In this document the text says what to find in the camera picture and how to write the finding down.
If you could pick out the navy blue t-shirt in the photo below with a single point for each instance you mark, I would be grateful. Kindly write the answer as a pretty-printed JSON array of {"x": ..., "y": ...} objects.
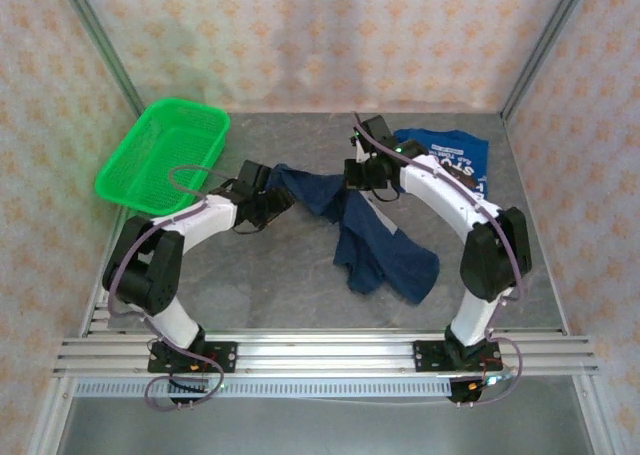
[{"x": 370, "y": 255}]

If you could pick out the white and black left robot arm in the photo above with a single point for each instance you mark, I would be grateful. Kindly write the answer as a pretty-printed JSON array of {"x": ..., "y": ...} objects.
[{"x": 210, "y": 216}]

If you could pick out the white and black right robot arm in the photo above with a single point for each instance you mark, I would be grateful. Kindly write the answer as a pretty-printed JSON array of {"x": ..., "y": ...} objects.
[{"x": 440, "y": 195}]

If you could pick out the royal blue printed t-shirt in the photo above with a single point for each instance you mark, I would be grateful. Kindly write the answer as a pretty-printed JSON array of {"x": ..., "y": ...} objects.
[{"x": 460, "y": 147}]

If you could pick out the green plastic mesh basket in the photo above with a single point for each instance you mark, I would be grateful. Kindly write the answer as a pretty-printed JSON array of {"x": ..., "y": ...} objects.
[{"x": 165, "y": 140}]

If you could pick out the aluminium mounting rail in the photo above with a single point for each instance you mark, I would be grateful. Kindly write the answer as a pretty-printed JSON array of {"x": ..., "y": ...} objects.
[{"x": 325, "y": 350}]

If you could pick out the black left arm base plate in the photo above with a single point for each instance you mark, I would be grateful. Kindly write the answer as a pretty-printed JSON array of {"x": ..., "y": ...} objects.
[{"x": 225, "y": 357}]

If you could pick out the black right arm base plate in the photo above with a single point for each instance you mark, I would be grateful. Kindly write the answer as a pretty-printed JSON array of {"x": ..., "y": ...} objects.
[{"x": 427, "y": 356}]

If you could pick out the aluminium frame post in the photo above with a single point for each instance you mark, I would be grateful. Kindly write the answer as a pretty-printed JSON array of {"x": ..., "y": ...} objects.
[
  {"x": 545, "y": 40},
  {"x": 100, "y": 40}
]

